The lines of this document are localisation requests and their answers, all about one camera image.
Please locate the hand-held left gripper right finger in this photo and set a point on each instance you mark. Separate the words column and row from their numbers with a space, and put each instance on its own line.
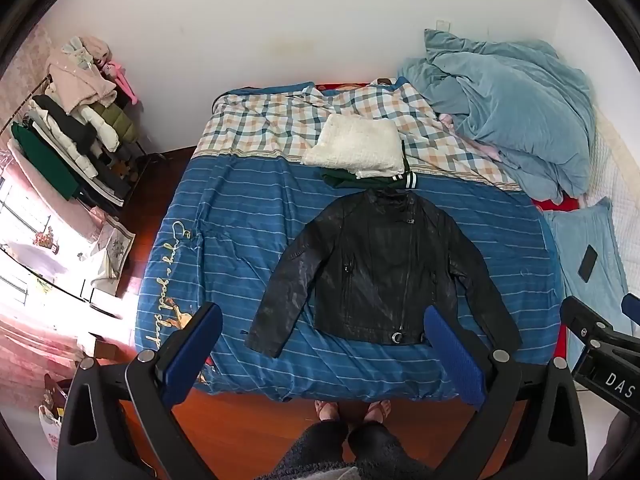
column 455, row 355

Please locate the white printed bag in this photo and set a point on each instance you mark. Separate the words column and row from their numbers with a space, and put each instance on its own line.
column 50, row 420

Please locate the person's left leg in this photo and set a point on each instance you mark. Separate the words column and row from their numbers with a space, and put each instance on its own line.
column 315, row 450

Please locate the pink plush toy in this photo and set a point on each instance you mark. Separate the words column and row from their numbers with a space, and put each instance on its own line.
column 122, row 77

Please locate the white puffer jacket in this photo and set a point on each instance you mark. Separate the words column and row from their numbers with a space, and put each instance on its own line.
column 97, row 132

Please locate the person's right foot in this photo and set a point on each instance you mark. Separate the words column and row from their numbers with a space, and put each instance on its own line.
column 376, row 411

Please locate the black hanging garment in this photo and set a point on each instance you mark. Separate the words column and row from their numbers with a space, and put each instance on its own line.
column 65, row 122

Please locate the pink fluffy coat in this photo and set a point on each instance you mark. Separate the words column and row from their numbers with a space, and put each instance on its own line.
column 80, row 80

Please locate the potted flowers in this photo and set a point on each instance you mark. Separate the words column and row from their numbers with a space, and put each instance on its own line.
column 45, row 239

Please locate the small brown object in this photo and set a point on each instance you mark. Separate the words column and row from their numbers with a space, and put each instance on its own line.
column 385, row 80

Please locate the pink cloth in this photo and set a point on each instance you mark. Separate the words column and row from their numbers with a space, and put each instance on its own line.
column 480, row 147

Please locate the black phone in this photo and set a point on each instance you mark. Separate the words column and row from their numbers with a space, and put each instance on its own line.
column 588, row 263

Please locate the black leather jacket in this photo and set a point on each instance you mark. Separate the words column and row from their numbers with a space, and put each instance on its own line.
column 380, row 270

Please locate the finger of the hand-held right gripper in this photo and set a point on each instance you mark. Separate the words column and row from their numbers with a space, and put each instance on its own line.
column 631, row 305
column 575, row 310

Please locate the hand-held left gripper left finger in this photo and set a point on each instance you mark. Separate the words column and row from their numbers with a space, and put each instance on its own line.
column 195, row 350

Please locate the black metal clothes rack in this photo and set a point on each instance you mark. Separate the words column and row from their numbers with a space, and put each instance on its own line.
column 141, row 147

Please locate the brown fuzzy item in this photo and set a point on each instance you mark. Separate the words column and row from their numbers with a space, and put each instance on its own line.
column 120, row 167

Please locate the white wall socket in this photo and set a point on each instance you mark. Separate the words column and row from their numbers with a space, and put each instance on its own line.
column 442, row 25

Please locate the person's foot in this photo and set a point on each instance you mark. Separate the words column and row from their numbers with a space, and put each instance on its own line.
column 329, row 412
column 376, row 411

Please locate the light blue duvet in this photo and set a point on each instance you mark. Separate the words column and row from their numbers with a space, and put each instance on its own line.
column 515, row 115

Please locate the blue striped plaid bedcover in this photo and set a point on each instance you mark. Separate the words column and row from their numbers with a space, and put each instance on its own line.
column 240, row 220

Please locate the pink lace curtain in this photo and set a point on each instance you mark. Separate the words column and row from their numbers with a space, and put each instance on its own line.
column 20, row 60

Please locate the green garment with striped cuffs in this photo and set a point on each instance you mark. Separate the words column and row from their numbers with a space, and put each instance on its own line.
column 345, row 179

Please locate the light blue pillow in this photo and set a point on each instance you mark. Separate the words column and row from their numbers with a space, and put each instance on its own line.
column 570, row 240

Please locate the white folded sweater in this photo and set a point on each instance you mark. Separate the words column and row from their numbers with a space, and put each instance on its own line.
column 355, row 145

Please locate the green hanging garment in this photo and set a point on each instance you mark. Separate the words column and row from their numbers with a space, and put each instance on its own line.
column 45, row 160

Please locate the floral cloth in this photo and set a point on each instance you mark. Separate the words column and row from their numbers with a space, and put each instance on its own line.
column 112, row 255

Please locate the olive puffer vest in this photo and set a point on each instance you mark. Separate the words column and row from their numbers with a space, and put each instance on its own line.
column 117, row 122

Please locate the person's left foot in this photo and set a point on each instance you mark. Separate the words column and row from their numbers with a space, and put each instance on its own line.
column 329, row 412

